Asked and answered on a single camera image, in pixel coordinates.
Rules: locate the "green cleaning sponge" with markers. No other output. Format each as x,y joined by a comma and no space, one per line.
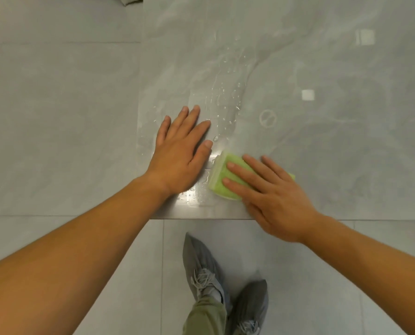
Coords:
219,177

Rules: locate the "person's grey shoe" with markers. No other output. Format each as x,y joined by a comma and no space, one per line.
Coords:
251,307
200,265

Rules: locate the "person's right hand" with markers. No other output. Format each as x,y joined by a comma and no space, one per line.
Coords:
282,205

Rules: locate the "person's left thumb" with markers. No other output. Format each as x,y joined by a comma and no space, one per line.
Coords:
202,156

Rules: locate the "person's right little finger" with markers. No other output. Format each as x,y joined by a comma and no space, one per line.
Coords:
276,167

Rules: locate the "person's right thumb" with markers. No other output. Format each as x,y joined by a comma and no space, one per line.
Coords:
251,212

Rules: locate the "person's olive trouser leg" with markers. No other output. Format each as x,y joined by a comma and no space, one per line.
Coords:
205,317

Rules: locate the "person's right forearm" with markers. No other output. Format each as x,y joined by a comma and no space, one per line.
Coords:
371,265

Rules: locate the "person's grey left shoe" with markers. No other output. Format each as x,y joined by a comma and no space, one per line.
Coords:
200,265

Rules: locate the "person's left little finger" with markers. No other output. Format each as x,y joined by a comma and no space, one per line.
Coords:
163,130

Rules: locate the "person's left hand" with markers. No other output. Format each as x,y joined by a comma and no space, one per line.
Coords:
174,156

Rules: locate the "person's right middle finger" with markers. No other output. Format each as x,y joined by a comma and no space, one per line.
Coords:
247,177

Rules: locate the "person's left middle finger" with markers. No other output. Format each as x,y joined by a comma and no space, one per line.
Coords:
190,121

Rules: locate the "person's grey right shoe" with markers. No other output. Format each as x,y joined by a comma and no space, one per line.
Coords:
251,307

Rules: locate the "person's left forearm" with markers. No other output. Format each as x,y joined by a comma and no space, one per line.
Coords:
71,251

